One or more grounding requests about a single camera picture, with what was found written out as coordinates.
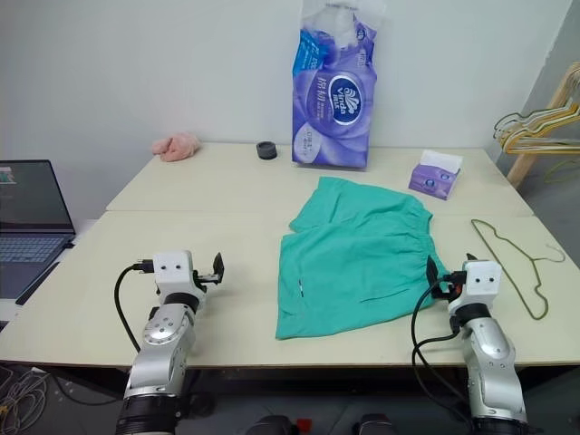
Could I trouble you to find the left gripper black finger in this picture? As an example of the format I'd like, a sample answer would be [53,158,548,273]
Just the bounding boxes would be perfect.
[212,251,227,287]

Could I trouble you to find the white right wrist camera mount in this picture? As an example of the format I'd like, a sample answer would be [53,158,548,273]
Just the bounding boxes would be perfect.
[451,259,503,314]

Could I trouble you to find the purple Vinda tissue roll pack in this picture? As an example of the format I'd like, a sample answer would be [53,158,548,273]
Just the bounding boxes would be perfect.
[289,0,379,171]

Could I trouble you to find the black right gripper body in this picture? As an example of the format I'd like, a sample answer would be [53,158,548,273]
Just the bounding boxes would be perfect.
[434,270,466,304]

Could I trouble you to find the yellow clothes hanger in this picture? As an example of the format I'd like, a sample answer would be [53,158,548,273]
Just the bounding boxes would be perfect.
[503,101,580,156]

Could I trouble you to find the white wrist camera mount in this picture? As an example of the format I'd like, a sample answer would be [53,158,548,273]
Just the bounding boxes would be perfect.
[451,259,503,314]
[151,249,206,301]

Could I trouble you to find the dark rounded shape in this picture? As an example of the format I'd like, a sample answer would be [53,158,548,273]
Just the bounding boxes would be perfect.
[246,413,300,435]
[353,413,396,435]

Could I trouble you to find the pink fluffy cloth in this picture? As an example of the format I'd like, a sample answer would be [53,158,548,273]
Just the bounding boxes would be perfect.
[150,131,203,163]

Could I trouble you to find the dark grey laptop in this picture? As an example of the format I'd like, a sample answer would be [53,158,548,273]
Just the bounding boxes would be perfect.
[0,159,77,306]

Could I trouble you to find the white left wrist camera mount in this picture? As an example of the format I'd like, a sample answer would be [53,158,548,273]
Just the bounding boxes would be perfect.
[151,249,206,301]

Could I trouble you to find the dark green clothes hanger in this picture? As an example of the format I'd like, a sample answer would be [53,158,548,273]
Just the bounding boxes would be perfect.
[493,110,541,140]

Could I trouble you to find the white clothes hanger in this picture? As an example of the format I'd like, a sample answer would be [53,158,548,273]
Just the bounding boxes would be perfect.
[498,115,580,150]

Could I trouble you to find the light wooden clothes rack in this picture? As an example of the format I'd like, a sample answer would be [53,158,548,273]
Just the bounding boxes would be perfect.
[505,62,580,188]

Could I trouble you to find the purple tissue box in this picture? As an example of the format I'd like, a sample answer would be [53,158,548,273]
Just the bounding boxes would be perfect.
[407,150,464,202]

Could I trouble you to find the olive wire clothes hanger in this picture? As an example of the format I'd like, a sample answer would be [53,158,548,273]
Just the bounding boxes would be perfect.
[470,217,567,322]

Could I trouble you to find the grey cable bundle under table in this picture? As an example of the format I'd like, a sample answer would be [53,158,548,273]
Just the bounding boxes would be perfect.
[0,361,63,425]

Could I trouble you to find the green shorts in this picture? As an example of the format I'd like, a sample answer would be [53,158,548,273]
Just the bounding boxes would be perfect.
[274,176,452,342]

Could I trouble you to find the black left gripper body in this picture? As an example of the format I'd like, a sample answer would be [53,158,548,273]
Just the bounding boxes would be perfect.
[192,268,219,292]

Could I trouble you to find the lime green wire hanger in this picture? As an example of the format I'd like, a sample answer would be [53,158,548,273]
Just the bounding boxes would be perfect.
[543,157,580,184]

